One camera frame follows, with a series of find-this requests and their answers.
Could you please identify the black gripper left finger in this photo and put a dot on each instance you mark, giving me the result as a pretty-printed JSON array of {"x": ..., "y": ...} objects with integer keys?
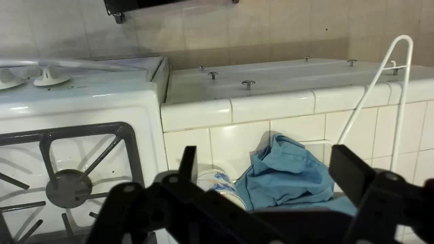
[{"x": 136, "y": 211}]

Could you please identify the metal cabinet knob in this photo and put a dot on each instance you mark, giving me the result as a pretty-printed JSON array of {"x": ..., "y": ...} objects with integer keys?
[
  {"x": 307, "y": 58},
  {"x": 201, "y": 67},
  {"x": 213, "y": 74},
  {"x": 395, "y": 69},
  {"x": 247, "y": 84},
  {"x": 352, "y": 61}
]

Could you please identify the blue cloth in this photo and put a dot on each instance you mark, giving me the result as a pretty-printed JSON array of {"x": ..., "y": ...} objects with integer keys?
[{"x": 289, "y": 176}]

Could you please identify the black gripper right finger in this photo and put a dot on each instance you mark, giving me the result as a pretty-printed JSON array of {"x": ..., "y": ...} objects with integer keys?
[{"x": 388, "y": 207}]

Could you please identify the white lower cabinet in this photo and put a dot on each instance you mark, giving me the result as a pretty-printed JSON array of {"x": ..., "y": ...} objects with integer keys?
[{"x": 280, "y": 75}]

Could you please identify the white gas stove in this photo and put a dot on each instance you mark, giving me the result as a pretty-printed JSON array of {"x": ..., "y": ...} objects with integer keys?
[{"x": 90, "y": 108}]

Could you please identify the white mug with blue print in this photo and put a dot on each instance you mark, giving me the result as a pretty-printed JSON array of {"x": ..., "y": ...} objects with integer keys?
[{"x": 222, "y": 183}]

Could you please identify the black stove grate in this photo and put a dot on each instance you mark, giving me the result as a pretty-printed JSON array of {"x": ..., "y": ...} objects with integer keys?
[{"x": 127, "y": 135}]

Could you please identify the dark round burner cap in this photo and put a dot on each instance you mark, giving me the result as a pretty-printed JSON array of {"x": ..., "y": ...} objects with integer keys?
[{"x": 68, "y": 187}]

